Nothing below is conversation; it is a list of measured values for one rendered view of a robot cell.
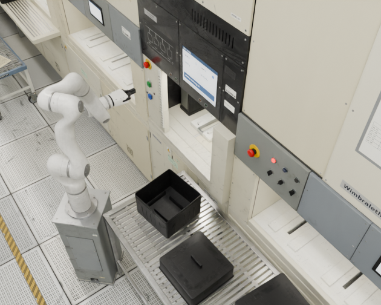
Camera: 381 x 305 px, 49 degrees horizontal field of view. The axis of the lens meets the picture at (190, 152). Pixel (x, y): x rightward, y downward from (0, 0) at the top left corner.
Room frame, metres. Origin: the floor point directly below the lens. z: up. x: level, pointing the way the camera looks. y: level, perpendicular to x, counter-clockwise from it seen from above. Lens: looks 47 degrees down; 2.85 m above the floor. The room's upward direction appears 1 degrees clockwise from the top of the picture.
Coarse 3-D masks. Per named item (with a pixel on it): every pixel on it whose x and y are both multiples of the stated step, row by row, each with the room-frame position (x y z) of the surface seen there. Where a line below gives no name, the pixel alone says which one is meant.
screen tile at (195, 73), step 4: (184, 52) 1.79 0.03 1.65; (184, 56) 1.79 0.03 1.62; (188, 56) 1.77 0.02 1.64; (188, 60) 1.77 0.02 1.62; (192, 60) 1.74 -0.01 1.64; (184, 64) 1.79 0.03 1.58; (192, 64) 1.74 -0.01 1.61; (184, 68) 1.79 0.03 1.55; (188, 68) 1.77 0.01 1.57; (196, 68) 1.71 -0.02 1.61; (188, 72) 1.77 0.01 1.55; (192, 72) 1.74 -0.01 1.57; (196, 72) 1.71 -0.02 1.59; (196, 76) 1.71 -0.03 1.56
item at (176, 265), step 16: (192, 240) 1.18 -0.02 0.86; (208, 240) 1.19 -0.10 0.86; (176, 256) 1.09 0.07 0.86; (192, 256) 1.07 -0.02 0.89; (208, 256) 1.09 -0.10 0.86; (224, 256) 1.09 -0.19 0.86; (176, 272) 1.00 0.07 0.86; (192, 272) 1.00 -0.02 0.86; (208, 272) 1.00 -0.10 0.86; (224, 272) 1.00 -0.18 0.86; (176, 288) 0.95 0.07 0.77; (192, 288) 0.91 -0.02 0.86; (208, 288) 0.92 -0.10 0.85; (192, 304) 0.86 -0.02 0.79
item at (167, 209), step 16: (160, 176) 1.58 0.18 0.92; (176, 176) 1.59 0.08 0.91; (144, 192) 1.49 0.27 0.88; (160, 192) 1.57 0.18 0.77; (176, 192) 1.58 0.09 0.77; (192, 192) 1.49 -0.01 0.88; (144, 208) 1.38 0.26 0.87; (160, 208) 1.46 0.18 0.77; (176, 208) 1.46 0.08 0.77; (192, 208) 1.39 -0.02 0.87; (160, 224) 1.28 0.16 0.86; (176, 224) 1.30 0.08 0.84
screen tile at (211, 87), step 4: (200, 68) 1.69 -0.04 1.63; (204, 68) 1.66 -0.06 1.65; (204, 72) 1.66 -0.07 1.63; (208, 72) 1.64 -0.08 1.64; (200, 76) 1.68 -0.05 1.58; (208, 76) 1.64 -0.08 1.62; (200, 80) 1.68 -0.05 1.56; (204, 80) 1.66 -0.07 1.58; (212, 80) 1.61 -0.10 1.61; (204, 84) 1.66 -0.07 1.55; (208, 84) 1.63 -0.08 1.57; (212, 84) 1.61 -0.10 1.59; (208, 88) 1.63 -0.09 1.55; (212, 88) 1.61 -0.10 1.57; (212, 92) 1.60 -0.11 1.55
